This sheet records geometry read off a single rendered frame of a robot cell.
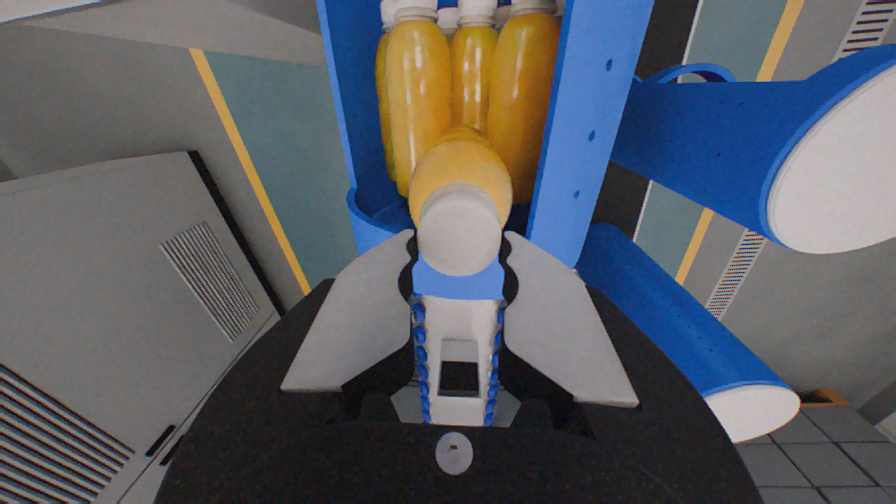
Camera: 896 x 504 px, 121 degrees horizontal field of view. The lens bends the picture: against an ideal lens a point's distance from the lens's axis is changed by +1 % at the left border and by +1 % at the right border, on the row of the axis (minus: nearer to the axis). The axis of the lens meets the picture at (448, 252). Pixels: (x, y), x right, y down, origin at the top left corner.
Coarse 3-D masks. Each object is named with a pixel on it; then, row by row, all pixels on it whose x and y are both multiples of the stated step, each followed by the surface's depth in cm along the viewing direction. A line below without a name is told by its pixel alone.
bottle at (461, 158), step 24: (432, 144) 19; (456, 144) 15; (480, 144) 16; (432, 168) 14; (456, 168) 13; (480, 168) 14; (504, 168) 15; (408, 192) 16; (432, 192) 13; (480, 192) 13; (504, 192) 14; (504, 216) 15
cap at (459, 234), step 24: (456, 192) 12; (432, 216) 11; (456, 216) 11; (480, 216) 11; (432, 240) 12; (456, 240) 12; (480, 240) 12; (432, 264) 12; (456, 264) 12; (480, 264) 12
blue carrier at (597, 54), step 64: (320, 0) 23; (384, 0) 31; (448, 0) 34; (576, 0) 14; (640, 0) 16; (576, 64) 15; (576, 128) 18; (384, 192) 40; (576, 192) 21; (576, 256) 27
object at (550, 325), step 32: (512, 256) 10; (544, 256) 10; (512, 288) 9; (544, 288) 8; (576, 288) 8; (512, 320) 7; (544, 320) 7; (576, 320) 7; (512, 352) 6; (544, 352) 6; (576, 352) 6; (608, 352) 6; (512, 384) 7; (544, 384) 6; (576, 384) 6; (608, 384) 6
